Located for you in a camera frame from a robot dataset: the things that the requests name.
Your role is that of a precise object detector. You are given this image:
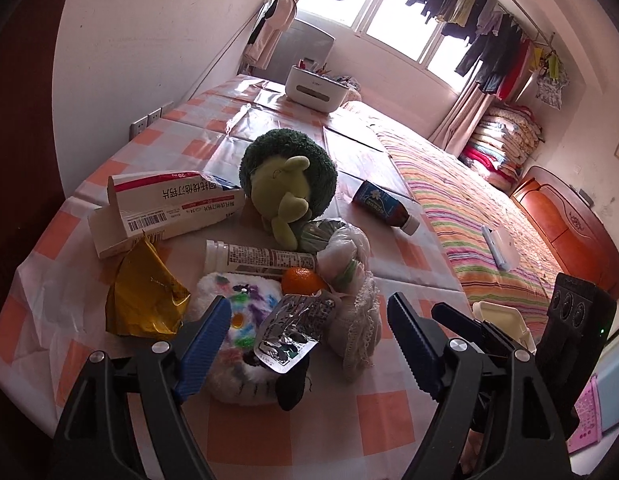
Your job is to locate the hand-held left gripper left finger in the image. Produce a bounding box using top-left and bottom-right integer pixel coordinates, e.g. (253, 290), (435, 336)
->
(52, 295), (233, 480)

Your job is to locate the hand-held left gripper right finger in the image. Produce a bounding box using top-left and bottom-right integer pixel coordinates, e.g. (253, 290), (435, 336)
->
(387, 292), (573, 480)

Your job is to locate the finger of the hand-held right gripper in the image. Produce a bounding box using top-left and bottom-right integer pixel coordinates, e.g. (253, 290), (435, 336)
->
(431, 301), (536, 352)

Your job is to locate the gold foil wrapper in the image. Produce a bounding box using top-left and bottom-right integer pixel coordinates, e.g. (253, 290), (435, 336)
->
(105, 236), (191, 339)

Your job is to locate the silver blister pack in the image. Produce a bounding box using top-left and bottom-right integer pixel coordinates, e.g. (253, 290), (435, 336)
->
(252, 293), (337, 375)

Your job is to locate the white printed tube bottle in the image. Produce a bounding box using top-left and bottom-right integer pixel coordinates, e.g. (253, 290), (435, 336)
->
(204, 239), (318, 279)

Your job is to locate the orange peel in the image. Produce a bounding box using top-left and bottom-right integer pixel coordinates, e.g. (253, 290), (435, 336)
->
(281, 267), (329, 297)

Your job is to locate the white plastic bag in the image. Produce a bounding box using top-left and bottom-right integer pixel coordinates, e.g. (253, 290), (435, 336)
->
(316, 222), (371, 295)

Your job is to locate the white red medicine box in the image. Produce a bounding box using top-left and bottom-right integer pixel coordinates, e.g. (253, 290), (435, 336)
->
(88, 170), (246, 261)

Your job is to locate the silver foil wrapper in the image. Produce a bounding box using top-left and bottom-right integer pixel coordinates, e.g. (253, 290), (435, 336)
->
(295, 219), (346, 255)

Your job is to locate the cream lidded box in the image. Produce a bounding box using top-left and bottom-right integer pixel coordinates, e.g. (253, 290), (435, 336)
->
(471, 300), (539, 352)

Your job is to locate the white fluffy colourful plush toy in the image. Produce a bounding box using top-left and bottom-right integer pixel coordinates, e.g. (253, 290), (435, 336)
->
(191, 270), (313, 412)

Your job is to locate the light blue container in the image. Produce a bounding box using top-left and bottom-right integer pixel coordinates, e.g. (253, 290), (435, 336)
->
(589, 342), (619, 433)

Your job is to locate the white mesh net bag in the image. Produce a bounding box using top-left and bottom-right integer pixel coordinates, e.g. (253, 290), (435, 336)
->
(328, 272), (383, 387)

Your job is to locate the pink plastic mat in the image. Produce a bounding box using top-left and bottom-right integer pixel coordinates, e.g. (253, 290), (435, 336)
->
(568, 374), (616, 456)

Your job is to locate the orange checked tablecloth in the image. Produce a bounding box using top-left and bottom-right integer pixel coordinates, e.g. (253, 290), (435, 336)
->
(0, 74), (466, 480)

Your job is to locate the white flat device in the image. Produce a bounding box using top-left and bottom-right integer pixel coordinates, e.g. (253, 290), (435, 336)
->
(481, 225), (521, 271)

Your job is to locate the striped bed sheet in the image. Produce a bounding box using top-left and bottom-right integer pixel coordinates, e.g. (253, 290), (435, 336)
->
(373, 127), (565, 322)

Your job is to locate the wooden headboard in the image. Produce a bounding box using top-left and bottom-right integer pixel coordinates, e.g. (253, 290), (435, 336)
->
(509, 165), (619, 302)

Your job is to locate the brown medicine bottle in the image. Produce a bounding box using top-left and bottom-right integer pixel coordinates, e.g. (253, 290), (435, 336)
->
(351, 179), (421, 236)

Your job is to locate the stack of folded quilts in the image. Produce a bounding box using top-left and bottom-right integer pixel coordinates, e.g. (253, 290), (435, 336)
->
(461, 104), (545, 194)

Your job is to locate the green broccoli plush toy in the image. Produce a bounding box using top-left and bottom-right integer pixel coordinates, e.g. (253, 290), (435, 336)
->
(239, 128), (339, 252)

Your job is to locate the white storage box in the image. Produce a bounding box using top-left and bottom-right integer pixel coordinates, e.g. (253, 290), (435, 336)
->
(284, 64), (358, 109)

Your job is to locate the row of hanging clothes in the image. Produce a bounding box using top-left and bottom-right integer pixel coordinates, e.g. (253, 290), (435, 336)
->
(389, 0), (573, 108)

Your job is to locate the window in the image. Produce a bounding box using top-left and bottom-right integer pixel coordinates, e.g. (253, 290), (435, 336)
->
(289, 0), (477, 92)

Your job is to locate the grey cabinet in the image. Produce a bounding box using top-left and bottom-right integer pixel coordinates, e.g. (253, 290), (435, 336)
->
(270, 18), (336, 82)

